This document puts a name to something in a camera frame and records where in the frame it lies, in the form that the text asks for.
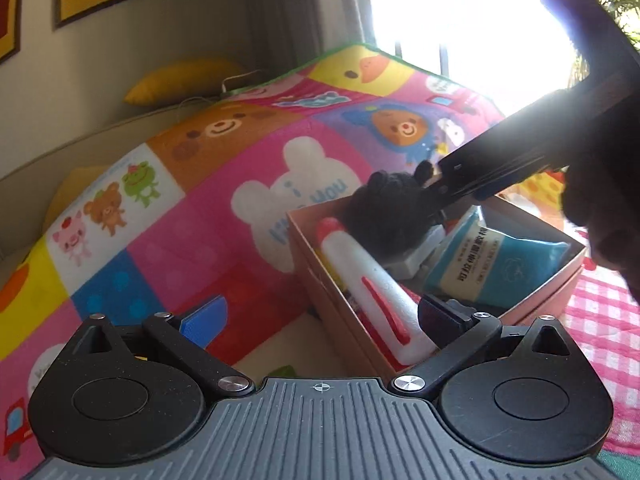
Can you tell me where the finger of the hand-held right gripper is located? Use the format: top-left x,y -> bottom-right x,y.
425,162 -> 566,221
437,87 -> 596,181

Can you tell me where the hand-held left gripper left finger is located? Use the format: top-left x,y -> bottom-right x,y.
70,296 -> 256,395

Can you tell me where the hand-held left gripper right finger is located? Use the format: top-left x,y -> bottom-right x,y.
390,294 -> 576,393

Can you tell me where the white toy carton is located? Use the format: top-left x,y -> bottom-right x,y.
385,230 -> 446,278

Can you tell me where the blue white wet wipes pack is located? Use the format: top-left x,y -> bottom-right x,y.
424,210 -> 571,313

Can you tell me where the white red foam rocket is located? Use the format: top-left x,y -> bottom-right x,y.
316,217 -> 438,366

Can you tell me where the pink cardboard box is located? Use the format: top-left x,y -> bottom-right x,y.
286,194 -> 587,378

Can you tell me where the black plush toy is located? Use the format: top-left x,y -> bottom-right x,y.
347,159 -> 443,261

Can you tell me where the colourful cartoon play mat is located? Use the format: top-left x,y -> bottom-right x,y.
0,42 -> 640,480

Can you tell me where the yellow pillow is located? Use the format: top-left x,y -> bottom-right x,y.
124,57 -> 246,107
42,165 -> 108,231

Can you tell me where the beige sofa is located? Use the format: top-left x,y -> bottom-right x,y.
0,105 -> 216,261

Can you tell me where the grey curtain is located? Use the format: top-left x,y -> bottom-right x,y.
240,0 -> 373,68

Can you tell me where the white cable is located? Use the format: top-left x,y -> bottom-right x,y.
177,72 -> 266,106

